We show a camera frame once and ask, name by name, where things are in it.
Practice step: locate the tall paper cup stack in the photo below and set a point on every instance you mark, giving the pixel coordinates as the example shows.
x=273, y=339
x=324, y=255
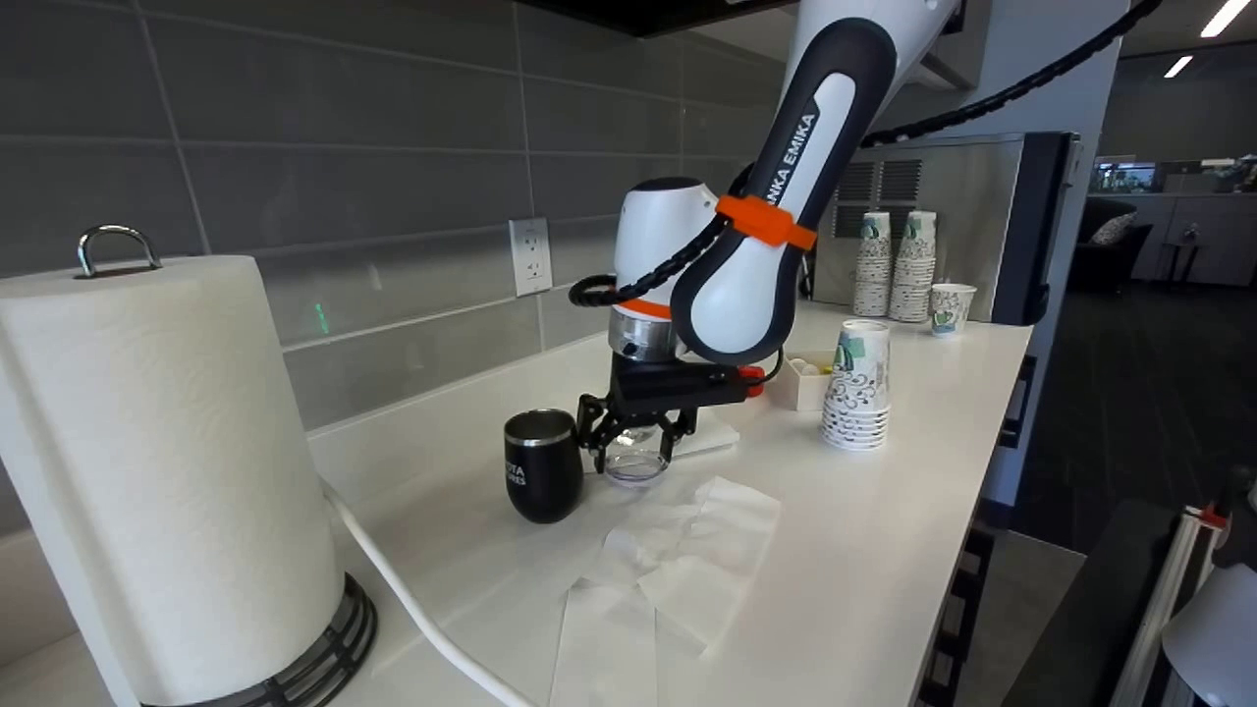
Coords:
x=874, y=260
x=912, y=270

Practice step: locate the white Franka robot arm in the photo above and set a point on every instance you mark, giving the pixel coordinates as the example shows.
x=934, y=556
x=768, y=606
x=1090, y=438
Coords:
x=786, y=159

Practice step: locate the printed paper cup stack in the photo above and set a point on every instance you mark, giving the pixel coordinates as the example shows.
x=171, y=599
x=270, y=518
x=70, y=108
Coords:
x=857, y=395

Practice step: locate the white single wall outlet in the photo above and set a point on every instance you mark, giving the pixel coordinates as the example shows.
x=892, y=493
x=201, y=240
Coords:
x=531, y=259

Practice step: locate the clear plastic sheet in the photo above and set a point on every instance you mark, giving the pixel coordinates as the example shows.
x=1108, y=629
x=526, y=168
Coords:
x=595, y=650

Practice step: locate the white rounded object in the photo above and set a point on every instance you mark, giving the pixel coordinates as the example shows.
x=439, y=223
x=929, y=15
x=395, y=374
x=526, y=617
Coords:
x=1220, y=644

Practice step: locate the black tumbler cup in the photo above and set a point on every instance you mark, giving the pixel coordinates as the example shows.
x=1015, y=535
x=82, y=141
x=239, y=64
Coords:
x=545, y=473

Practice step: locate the beige cardboard box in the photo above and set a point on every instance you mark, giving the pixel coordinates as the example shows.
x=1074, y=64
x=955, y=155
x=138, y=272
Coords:
x=802, y=386

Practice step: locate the white paper towel roll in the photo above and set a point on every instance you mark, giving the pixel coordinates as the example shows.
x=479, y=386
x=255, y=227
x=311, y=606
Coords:
x=142, y=473

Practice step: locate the single printed paper cup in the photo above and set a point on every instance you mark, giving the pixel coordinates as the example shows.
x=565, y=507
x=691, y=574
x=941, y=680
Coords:
x=954, y=310

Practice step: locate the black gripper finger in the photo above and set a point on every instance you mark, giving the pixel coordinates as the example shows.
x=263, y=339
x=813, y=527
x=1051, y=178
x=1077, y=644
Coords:
x=680, y=429
x=595, y=426

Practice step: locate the clear plastic cup lid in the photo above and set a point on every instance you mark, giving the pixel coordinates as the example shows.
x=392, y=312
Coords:
x=638, y=456

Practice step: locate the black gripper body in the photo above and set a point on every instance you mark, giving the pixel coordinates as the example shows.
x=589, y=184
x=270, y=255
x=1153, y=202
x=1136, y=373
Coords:
x=671, y=384

